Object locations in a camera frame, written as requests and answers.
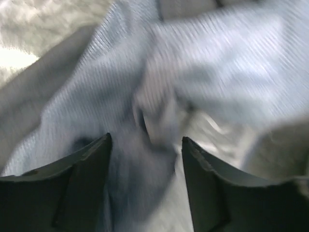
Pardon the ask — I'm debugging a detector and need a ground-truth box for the white pillow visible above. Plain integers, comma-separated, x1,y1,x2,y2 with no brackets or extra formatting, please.
144,0,309,182

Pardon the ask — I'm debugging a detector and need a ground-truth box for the blue-grey pillowcase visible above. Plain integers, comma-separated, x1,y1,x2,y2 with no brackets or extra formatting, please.
0,0,309,232

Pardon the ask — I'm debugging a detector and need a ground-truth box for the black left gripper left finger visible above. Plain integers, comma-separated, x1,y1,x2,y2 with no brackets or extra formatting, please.
0,134,112,232

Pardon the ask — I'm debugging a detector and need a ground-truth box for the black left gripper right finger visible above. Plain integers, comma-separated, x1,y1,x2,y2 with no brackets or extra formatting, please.
182,137,309,232

